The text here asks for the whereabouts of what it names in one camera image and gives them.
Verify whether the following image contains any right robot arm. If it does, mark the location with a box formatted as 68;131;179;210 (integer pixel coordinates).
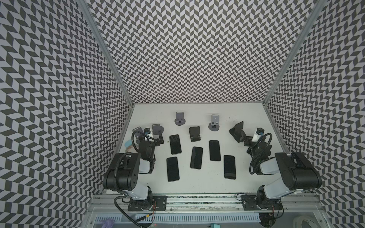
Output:
241;133;322;210

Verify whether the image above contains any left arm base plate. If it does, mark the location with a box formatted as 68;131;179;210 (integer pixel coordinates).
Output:
128;195;167;212

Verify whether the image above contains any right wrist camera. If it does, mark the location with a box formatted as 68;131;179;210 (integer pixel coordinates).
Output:
252;128;264;143

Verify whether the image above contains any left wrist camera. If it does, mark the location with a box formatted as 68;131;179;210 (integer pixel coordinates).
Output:
144;128;154;142

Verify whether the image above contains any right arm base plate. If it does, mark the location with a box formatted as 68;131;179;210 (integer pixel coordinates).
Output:
240;195;283;212

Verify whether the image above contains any black folding stand right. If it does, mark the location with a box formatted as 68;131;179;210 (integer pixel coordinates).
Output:
229;121;247;143

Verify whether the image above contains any aluminium rail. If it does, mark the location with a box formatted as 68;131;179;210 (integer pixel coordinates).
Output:
86;193;325;214

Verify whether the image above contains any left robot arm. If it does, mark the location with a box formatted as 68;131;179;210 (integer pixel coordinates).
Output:
103;124;167;211

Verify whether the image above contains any grey round stand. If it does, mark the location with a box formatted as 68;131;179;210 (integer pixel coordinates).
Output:
132;126;144;138
175;112;186;126
208;115;220;132

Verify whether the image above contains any grey round stand back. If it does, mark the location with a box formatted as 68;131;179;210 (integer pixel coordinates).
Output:
175;112;186;126

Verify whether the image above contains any back left black stand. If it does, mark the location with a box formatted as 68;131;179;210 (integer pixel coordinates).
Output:
152;124;164;135

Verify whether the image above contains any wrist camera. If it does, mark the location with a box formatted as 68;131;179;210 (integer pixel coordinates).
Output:
252;128;264;143
144;128;154;142

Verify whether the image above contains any tape roll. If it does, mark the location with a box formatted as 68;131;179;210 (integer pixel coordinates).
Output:
125;145;139;153

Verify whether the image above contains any phone teal edge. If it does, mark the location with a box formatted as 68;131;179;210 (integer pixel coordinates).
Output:
169;135;182;155

